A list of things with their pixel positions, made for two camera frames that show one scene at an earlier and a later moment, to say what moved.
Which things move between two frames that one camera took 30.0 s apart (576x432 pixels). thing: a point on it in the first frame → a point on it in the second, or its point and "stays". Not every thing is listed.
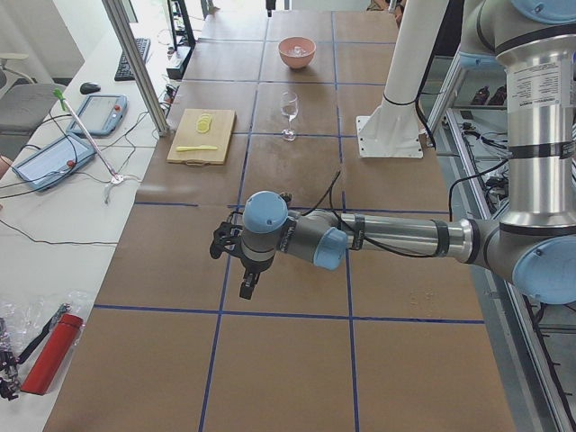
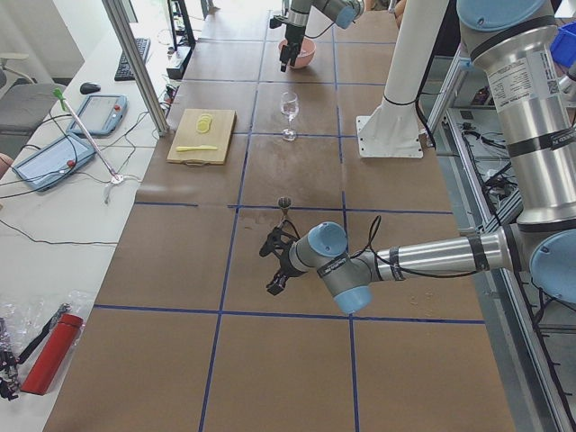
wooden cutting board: x=219 y=135 stays
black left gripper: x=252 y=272 → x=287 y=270
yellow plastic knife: x=194 y=148 stays
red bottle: x=52 y=354 stays
